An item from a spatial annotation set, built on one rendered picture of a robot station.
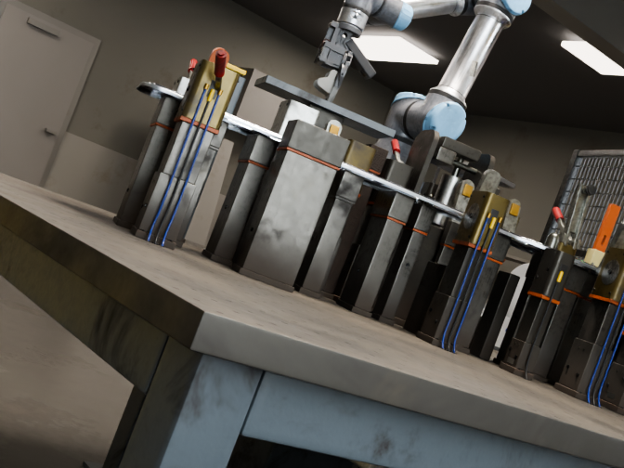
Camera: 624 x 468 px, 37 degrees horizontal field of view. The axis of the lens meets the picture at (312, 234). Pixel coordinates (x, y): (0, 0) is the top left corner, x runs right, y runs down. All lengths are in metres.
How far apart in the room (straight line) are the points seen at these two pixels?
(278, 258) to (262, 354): 0.94
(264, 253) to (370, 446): 0.81
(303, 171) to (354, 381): 0.91
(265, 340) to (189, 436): 0.13
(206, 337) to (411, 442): 0.35
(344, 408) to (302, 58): 10.84
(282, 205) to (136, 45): 8.98
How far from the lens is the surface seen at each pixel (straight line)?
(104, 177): 10.73
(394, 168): 2.29
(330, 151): 1.86
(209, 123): 1.77
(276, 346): 0.92
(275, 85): 2.33
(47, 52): 10.36
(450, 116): 2.58
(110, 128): 10.70
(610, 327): 2.12
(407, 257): 2.14
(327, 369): 0.97
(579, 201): 2.53
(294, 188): 1.85
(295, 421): 1.02
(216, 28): 11.20
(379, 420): 1.09
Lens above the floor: 0.78
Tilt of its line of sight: 1 degrees up
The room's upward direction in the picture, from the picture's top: 21 degrees clockwise
